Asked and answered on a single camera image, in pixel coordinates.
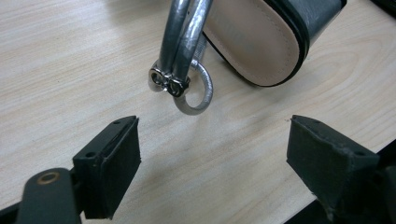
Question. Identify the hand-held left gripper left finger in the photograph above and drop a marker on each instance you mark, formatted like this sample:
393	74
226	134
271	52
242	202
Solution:
109	168

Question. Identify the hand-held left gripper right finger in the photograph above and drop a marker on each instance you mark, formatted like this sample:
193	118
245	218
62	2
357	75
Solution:
330	161

